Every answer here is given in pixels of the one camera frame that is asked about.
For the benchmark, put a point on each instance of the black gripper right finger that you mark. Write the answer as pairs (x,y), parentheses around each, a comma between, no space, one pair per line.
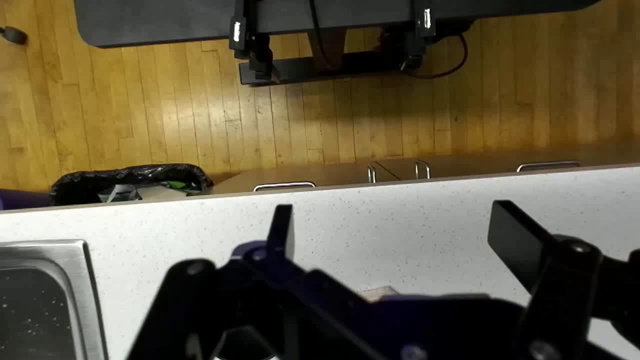
(567,287)

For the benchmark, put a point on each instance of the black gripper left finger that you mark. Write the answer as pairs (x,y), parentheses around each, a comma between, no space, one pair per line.
(220,313)

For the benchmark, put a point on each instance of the wooden base cabinet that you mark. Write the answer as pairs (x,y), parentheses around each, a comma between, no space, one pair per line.
(466,166)

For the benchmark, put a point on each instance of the black bag on floor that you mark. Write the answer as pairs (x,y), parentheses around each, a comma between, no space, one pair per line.
(132,178)

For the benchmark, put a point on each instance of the steel double sink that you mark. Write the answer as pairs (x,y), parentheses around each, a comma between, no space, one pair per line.
(40,301)

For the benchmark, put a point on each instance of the dark blue container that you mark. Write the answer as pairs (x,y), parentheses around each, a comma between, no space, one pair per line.
(22,199)

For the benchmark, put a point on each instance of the small dark floor object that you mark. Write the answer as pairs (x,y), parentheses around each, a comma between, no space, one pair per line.
(13,34)

